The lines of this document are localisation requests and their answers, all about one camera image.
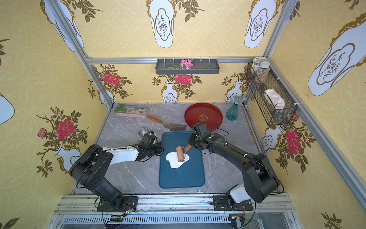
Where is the wooden rolling pin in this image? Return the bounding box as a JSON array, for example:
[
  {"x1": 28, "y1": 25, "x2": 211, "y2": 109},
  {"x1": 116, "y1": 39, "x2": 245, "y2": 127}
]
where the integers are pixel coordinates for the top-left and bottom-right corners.
[{"x1": 176, "y1": 145, "x2": 192, "y2": 163}]

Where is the white dough lump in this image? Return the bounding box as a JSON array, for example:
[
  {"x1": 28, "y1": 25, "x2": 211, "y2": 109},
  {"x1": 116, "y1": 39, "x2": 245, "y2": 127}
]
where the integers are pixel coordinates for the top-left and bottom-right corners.
[{"x1": 166, "y1": 152, "x2": 190, "y2": 169}]

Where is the teal plastic tray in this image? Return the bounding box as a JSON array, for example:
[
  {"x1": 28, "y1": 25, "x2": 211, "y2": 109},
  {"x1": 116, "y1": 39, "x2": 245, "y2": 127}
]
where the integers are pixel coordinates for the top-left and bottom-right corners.
[{"x1": 159, "y1": 131, "x2": 205, "y2": 189}]

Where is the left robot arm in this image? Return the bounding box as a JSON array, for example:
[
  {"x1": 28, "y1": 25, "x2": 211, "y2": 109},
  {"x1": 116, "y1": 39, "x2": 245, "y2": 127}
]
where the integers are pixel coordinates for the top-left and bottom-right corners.
[{"x1": 69, "y1": 131, "x2": 164, "y2": 213}]

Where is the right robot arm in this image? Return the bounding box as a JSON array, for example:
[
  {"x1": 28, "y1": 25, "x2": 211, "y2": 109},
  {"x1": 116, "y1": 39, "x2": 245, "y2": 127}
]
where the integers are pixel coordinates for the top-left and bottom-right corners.
[{"x1": 188, "y1": 122, "x2": 283, "y2": 203}]

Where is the small glass cup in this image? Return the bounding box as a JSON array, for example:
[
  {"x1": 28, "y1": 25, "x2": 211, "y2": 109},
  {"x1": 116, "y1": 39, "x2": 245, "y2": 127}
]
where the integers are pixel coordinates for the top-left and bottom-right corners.
[{"x1": 138, "y1": 127, "x2": 149, "y2": 136}]

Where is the red round tray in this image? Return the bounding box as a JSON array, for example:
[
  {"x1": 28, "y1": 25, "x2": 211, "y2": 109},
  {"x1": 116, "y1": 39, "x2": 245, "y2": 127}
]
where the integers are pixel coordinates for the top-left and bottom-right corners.
[{"x1": 185, "y1": 103, "x2": 223, "y2": 131}]

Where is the pink rectangular planter box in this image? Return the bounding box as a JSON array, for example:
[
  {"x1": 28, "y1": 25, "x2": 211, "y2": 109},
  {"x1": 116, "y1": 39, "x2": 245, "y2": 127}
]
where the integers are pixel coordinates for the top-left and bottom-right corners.
[{"x1": 114, "y1": 104, "x2": 148, "y2": 118}]

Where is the green spray bottle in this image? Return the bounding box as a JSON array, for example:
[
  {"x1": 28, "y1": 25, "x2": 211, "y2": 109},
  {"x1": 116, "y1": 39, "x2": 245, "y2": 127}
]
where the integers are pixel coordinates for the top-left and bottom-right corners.
[{"x1": 226, "y1": 96, "x2": 246, "y2": 121}]

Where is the pink artificial flower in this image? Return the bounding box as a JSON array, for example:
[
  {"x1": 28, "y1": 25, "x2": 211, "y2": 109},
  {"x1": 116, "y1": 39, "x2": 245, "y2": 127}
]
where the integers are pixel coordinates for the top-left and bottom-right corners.
[{"x1": 179, "y1": 59, "x2": 194, "y2": 69}]

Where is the beige cloth in basket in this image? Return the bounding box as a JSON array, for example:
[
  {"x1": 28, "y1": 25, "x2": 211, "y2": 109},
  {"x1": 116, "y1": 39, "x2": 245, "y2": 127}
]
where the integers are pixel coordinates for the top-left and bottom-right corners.
[{"x1": 265, "y1": 89, "x2": 286, "y2": 110}]

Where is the spice jar white lid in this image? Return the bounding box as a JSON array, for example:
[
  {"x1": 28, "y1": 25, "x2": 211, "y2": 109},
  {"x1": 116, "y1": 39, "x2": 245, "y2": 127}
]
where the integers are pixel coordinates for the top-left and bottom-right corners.
[{"x1": 255, "y1": 61, "x2": 270, "y2": 83}]

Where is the jar with patterned lid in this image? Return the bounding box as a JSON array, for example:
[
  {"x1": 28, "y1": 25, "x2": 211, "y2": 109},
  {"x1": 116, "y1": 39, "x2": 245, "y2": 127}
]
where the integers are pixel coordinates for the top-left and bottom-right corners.
[{"x1": 252, "y1": 56, "x2": 268, "y2": 74}]

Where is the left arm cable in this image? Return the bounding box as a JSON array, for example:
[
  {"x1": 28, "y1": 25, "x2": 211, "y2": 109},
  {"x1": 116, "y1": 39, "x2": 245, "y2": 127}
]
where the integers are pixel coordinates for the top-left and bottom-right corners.
[{"x1": 137, "y1": 135, "x2": 164, "y2": 163}]

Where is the metal dough scraper wooden handle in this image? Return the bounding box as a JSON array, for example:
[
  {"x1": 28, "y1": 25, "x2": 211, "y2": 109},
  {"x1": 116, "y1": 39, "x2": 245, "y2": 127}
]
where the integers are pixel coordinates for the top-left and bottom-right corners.
[{"x1": 146, "y1": 114, "x2": 187, "y2": 133}]

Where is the grey wall shelf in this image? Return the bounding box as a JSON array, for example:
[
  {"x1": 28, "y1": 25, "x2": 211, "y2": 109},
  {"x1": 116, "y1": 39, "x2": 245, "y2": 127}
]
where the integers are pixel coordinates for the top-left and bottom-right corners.
[{"x1": 155, "y1": 58, "x2": 220, "y2": 75}]

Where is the black wire basket shelf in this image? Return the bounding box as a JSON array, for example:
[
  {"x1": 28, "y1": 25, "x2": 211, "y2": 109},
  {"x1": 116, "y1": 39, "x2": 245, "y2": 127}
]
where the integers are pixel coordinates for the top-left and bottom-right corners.
[{"x1": 246, "y1": 63, "x2": 297, "y2": 126}]

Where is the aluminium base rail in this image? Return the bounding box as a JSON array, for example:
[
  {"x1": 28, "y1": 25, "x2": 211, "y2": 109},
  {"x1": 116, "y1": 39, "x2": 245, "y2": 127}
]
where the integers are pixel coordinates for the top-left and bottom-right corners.
[{"x1": 47, "y1": 193, "x2": 302, "y2": 229}]

